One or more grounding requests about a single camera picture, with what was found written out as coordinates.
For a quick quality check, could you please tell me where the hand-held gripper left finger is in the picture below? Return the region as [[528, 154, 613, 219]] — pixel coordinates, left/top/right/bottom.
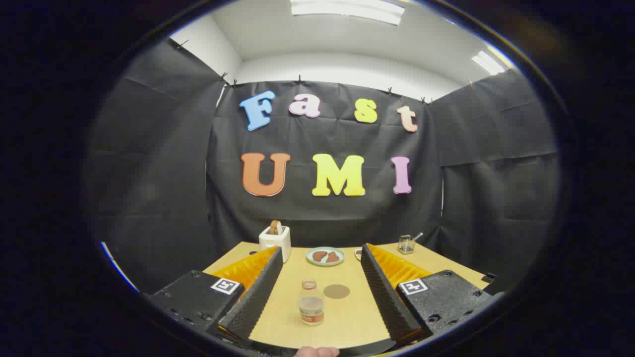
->
[[144, 245, 284, 343]]

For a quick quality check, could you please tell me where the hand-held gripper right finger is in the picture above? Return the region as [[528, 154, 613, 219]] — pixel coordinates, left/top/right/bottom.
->
[[360, 243, 497, 343]]

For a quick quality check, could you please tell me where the clear juice bottle red label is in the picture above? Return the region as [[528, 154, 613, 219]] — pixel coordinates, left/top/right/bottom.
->
[[299, 278, 325, 326]]

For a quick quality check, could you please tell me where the wooden table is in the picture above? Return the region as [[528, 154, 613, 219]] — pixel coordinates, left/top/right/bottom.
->
[[203, 241, 489, 350]]

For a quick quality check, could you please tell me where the white toaster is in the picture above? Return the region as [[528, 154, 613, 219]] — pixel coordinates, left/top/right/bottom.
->
[[258, 226, 292, 263]]

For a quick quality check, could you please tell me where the pale green plate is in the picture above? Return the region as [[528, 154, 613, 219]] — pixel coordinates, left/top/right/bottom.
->
[[306, 246, 345, 267]]

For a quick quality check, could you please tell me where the small ceiling light panel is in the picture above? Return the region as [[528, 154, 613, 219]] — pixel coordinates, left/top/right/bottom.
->
[[471, 50, 507, 76]]

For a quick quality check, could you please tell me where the long ceiling light panel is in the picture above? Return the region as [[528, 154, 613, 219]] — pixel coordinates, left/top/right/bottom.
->
[[290, 0, 405, 25]]

